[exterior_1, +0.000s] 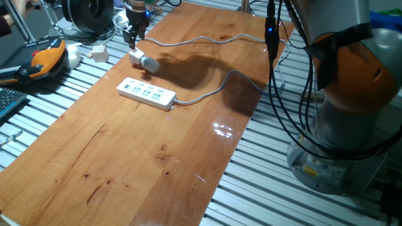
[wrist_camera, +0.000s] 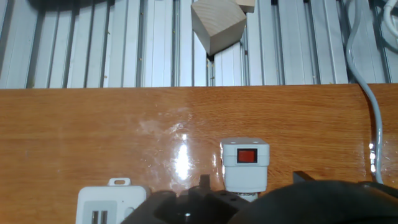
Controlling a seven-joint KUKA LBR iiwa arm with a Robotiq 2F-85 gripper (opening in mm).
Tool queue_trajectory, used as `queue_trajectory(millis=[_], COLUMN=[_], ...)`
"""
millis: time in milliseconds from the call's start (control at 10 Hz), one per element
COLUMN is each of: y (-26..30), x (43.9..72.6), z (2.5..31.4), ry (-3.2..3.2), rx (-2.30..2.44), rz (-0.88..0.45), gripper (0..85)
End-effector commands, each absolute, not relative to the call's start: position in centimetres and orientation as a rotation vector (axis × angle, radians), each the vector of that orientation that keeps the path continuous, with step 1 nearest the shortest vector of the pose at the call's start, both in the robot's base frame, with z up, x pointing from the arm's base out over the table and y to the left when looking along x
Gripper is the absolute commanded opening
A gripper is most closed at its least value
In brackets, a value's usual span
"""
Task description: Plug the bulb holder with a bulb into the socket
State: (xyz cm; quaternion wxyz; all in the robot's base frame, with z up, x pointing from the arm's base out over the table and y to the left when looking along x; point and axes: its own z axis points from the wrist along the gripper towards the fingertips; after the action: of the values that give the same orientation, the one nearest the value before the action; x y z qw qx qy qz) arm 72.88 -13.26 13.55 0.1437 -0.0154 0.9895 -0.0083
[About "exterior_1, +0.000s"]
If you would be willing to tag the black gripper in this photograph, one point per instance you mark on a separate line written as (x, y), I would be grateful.
(137, 19)

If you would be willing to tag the white round socket device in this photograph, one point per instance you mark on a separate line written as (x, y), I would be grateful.
(121, 20)

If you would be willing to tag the person's hand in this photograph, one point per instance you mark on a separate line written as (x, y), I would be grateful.
(23, 7)

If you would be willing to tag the small white box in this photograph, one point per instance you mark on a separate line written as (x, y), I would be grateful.
(100, 54)

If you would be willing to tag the black filament spool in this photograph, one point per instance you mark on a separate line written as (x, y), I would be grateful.
(81, 15)

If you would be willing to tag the white power strip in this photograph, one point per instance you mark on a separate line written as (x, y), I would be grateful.
(144, 92)

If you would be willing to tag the white rounded object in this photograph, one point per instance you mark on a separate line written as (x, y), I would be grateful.
(73, 56)

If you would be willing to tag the thin metal stand rod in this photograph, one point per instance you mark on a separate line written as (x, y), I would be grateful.
(52, 17)

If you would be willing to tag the orange black teach pendant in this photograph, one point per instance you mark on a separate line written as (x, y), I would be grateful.
(41, 59)

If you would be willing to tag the brown wooden board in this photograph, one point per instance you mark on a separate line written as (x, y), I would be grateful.
(125, 157)

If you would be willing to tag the black connector with blue light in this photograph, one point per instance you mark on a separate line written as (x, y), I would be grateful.
(271, 34)

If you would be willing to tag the black keyboard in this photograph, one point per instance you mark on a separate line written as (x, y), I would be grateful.
(9, 100)

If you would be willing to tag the silver pen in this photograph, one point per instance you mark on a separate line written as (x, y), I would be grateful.
(12, 137)

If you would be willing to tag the blue bag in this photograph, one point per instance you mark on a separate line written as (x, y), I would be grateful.
(386, 22)

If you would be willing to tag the tan upright frame pole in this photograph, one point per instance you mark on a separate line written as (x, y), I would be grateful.
(245, 4)

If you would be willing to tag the grey aluminium frame strut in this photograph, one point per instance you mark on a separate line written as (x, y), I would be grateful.
(19, 22)

